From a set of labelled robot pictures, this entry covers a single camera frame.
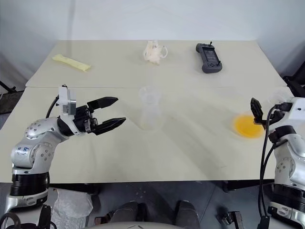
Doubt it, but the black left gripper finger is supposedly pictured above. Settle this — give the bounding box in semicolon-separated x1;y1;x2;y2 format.
94;117;127;136
87;96;119;111

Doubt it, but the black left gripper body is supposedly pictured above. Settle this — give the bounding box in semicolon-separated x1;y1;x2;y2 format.
72;104;99;137

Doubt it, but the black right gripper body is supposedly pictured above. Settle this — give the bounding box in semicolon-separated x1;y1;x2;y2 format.
261;103;292;131

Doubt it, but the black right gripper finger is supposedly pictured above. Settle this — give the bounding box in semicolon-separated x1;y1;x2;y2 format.
250;97;264;125

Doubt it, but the black metal stand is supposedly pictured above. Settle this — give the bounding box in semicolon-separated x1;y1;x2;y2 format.
283;63;305;98

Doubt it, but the yellow flat packet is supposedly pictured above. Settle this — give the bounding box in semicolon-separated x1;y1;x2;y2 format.
52;54;92;73

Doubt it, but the crumpled white plastic wrap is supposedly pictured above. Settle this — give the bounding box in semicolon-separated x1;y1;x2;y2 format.
142;40;169;66

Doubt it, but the black handheld controller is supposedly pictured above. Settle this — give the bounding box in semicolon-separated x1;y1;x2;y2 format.
195;41;224;74

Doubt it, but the black tripod leg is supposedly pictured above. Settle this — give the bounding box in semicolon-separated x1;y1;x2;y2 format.
0;78;17;94

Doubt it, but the clear plastic bag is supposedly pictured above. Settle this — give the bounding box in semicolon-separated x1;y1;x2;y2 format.
50;189;94;229

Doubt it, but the dark rounded shape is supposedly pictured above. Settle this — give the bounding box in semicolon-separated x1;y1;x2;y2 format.
108;201;148;225
174;200;201;229

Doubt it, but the black floor clamp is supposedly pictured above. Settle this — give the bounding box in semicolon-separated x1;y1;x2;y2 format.
215;208;243;229

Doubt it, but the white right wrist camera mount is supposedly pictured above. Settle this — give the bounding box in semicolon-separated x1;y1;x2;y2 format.
288;96;305;120

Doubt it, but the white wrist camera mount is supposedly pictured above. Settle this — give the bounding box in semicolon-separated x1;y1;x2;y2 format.
288;96;305;120
58;84;78;121

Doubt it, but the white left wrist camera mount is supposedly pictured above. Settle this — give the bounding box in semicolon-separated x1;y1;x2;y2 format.
58;84;78;121

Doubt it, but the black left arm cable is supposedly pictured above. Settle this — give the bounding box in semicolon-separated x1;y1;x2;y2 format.
45;94;60;119

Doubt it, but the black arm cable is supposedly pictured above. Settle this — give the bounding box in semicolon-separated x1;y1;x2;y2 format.
260;142;279;191
258;104;281;219
45;94;60;119

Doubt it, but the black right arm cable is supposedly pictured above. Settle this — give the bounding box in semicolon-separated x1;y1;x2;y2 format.
260;142;279;191
258;104;281;219

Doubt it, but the black strap bundle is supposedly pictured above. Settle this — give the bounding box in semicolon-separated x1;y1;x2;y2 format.
0;204;52;229

